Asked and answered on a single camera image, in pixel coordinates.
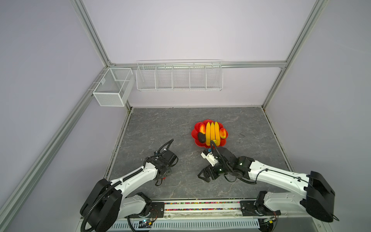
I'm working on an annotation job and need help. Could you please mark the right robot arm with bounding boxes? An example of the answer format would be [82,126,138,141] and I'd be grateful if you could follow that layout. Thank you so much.
[198,147,338,222]

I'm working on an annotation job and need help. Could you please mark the small white mesh basket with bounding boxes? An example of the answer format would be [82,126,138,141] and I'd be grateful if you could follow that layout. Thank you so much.
[93,68,135,107]

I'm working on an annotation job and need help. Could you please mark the long white wire basket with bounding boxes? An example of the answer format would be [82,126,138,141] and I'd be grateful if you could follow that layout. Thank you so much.
[136,60,224,91]

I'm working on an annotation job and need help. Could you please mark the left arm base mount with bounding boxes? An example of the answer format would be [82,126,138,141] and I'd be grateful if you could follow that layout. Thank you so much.
[130,202,165,218]

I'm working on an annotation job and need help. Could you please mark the red-yellow fake mango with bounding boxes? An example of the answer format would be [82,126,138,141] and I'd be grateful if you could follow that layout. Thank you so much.
[219,128,228,139]
[199,123,206,134]

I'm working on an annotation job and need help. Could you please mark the yellow fake banana bunch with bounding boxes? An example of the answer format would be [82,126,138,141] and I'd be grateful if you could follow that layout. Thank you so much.
[205,122,222,146]

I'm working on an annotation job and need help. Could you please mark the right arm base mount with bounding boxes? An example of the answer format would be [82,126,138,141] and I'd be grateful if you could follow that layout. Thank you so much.
[240,191,281,216]

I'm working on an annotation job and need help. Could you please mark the dark fake avocado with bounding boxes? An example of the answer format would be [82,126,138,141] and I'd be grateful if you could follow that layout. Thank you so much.
[198,132,206,144]

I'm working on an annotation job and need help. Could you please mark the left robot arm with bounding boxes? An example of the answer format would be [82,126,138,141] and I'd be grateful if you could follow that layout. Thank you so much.
[80,148,179,232]

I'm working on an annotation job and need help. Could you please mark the aluminium front rail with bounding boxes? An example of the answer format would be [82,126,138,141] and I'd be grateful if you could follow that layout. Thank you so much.
[78,198,290,222]

